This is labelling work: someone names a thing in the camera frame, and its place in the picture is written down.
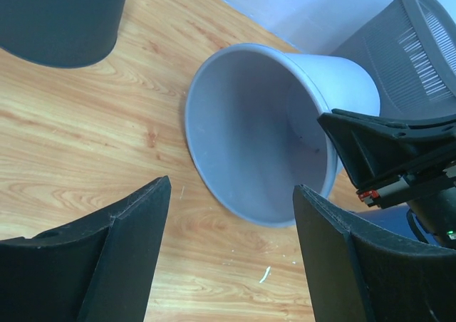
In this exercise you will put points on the dark grey cylindrical bin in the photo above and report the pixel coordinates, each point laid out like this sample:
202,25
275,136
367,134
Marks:
60,33

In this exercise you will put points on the blue plastic bucket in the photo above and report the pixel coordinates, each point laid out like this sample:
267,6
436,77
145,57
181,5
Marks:
384,226

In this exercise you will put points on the grey mesh square bin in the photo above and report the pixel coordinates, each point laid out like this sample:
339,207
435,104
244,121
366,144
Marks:
408,49

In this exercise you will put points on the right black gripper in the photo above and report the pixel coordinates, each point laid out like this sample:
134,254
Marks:
394,161

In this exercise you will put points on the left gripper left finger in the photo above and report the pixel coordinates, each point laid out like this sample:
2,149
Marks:
97,268

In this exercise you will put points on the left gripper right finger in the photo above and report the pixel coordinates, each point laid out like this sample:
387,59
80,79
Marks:
359,271

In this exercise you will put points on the light grey round bin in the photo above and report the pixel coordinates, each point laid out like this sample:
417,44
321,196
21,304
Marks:
251,124

